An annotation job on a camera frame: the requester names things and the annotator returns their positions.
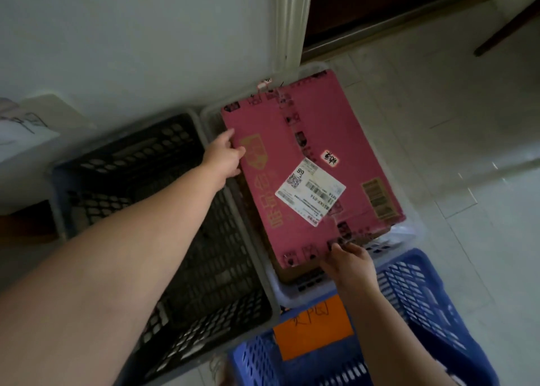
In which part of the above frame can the person's right hand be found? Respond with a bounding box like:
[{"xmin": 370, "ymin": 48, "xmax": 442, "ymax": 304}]
[{"xmin": 319, "ymin": 242, "xmax": 379, "ymax": 292}]

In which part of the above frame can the person's left hand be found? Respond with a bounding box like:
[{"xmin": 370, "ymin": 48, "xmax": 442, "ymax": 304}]
[{"xmin": 202, "ymin": 129, "xmax": 246, "ymax": 190}]

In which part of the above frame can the pink cardboard box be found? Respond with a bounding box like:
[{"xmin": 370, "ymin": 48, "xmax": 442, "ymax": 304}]
[{"xmin": 221, "ymin": 69, "xmax": 406, "ymax": 284}]

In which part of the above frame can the person's left forearm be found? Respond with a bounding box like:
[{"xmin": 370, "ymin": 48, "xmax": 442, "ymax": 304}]
[{"xmin": 0, "ymin": 162, "xmax": 229, "ymax": 386}]

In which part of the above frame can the person's right forearm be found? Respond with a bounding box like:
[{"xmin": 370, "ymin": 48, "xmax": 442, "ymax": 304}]
[{"xmin": 337, "ymin": 272, "xmax": 461, "ymax": 386}]

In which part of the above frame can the white shipping label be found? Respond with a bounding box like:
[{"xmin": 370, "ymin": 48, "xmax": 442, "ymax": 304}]
[{"xmin": 275, "ymin": 158, "xmax": 347, "ymax": 227}]

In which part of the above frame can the light grey plastic crate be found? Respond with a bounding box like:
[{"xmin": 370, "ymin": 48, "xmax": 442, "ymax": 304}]
[{"xmin": 199, "ymin": 63, "xmax": 427, "ymax": 311}]

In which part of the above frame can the blue plastic crate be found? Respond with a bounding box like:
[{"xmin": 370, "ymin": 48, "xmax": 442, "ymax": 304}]
[{"xmin": 228, "ymin": 248, "xmax": 500, "ymax": 386}]

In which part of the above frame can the orange paper label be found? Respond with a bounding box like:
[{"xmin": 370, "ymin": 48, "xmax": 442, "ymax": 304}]
[{"xmin": 273, "ymin": 295, "xmax": 354, "ymax": 362}]

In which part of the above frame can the dark brown door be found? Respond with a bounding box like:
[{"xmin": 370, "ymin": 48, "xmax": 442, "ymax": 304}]
[{"xmin": 304, "ymin": 0, "xmax": 505, "ymax": 49}]

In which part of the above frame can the white paper sign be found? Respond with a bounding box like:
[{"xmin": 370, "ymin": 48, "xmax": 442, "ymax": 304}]
[{"xmin": 0, "ymin": 94, "xmax": 98, "ymax": 163}]

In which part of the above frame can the brown wooden furniture piece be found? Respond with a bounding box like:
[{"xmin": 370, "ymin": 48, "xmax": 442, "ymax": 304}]
[{"xmin": 0, "ymin": 200, "xmax": 57, "ymax": 244}]

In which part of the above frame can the dark wooden furniture leg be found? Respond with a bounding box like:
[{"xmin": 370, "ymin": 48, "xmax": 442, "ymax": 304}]
[{"xmin": 473, "ymin": 0, "xmax": 540, "ymax": 57}]

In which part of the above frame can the white door frame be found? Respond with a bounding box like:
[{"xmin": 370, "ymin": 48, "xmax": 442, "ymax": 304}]
[{"xmin": 274, "ymin": 0, "xmax": 315, "ymax": 68}]

